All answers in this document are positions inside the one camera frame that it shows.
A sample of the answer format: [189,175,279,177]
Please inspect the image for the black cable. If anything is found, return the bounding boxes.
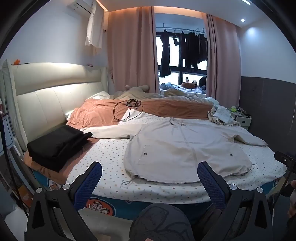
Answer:
[113,101,144,121]

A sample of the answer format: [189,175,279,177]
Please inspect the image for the beige jacket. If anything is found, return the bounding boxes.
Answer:
[80,113,269,184]

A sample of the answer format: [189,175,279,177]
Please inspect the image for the white nightstand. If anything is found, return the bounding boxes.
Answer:
[231,105,252,130]

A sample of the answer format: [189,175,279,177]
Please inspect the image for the cream padded headboard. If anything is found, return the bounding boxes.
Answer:
[1,59,110,152]

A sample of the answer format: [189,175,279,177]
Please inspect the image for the pink curtain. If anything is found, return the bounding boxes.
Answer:
[106,6,160,100]
[203,14,242,108]

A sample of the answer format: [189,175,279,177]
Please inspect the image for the beige plush toy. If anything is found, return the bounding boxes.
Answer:
[111,85,162,101]

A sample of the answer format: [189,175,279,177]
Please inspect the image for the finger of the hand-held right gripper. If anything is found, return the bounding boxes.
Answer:
[274,151,289,163]

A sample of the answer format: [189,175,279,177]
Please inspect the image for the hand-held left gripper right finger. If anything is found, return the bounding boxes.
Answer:
[196,161,274,241]

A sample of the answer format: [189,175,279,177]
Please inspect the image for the white pillow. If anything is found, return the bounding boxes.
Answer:
[88,91,110,100]

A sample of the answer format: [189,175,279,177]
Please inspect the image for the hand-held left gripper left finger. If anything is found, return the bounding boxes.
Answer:
[26,161,103,241]

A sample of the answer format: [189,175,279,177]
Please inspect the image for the metal clothes rail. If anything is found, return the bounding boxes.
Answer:
[156,27,206,32]

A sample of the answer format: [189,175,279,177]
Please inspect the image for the cream blanket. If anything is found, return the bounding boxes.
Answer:
[162,88,220,105]

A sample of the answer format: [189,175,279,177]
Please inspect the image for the white hanging shirt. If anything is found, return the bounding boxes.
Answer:
[84,0,103,49]

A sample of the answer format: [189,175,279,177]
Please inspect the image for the person's right hand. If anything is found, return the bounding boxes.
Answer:
[287,180,296,218]

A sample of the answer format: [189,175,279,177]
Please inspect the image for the small black electronic device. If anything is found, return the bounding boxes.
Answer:
[125,99,142,109]

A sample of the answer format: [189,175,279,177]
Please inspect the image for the white floral bed sheet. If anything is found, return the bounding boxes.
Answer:
[66,111,287,204]

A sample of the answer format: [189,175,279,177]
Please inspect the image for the brown plush toy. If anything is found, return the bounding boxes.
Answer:
[180,77,197,90]

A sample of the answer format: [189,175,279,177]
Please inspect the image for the white air conditioner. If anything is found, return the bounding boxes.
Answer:
[67,0,93,13]

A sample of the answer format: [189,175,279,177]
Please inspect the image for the orange duvet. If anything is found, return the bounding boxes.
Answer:
[23,98,214,181]

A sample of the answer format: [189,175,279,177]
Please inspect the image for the dark hanging garments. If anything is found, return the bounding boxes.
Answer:
[179,30,208,73]

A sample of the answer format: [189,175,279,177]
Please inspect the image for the crumpled patterned cloth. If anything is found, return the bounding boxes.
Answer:
[207,104,242,127]

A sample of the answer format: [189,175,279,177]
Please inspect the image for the black folded clothes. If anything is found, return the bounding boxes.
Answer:
[26,125,93,172]

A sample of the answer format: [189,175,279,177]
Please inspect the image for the person's grey printed trouser leg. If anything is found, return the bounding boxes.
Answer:
[129,204,197,241]

